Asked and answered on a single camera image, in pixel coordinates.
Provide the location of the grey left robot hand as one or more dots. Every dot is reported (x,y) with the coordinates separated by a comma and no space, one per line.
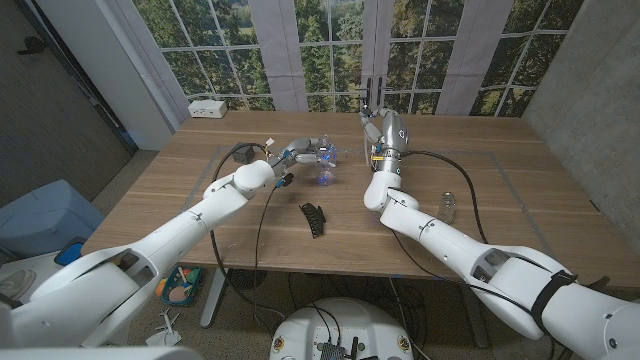
(300,150)

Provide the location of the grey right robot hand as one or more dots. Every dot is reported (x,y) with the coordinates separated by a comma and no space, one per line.
(392,135)

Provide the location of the clear plastic spray bottle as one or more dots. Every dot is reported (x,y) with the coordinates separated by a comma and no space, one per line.
(326,177)

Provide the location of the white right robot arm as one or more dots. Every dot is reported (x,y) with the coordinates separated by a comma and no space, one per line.
(450,240)

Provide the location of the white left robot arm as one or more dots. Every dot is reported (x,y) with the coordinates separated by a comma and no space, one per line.
(200,215)

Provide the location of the black hair claw clip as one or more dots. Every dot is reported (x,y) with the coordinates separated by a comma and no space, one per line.
(312,217)

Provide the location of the small clear glass jar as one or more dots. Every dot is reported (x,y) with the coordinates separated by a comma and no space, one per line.
(446,207)

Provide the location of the white power strip box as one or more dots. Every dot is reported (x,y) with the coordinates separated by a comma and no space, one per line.
(207,108)

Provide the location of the printed window forest backdrop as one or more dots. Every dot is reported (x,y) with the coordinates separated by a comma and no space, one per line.
(320,50)

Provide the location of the black round floor object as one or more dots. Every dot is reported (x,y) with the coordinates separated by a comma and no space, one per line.
(247,278)

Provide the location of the white table leg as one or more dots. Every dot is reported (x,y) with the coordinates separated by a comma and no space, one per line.
(215,297)

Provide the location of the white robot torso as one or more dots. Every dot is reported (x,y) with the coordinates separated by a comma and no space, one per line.
(342,325)

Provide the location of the teal toy basket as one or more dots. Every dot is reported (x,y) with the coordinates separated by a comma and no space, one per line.
(182,290)

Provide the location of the grey table leg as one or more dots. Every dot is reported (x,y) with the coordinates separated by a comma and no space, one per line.
(467,305)

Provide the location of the white toy airplane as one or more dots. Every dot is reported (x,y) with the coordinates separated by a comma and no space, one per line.
(165,332)

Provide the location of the blue flat pad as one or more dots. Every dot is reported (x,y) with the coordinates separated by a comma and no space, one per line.
(69,255)

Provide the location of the blue-grey storage bin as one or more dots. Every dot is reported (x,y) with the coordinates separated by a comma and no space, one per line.
(45,215)

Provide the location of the grey sneaker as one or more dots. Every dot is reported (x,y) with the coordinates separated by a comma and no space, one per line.
(15,282)

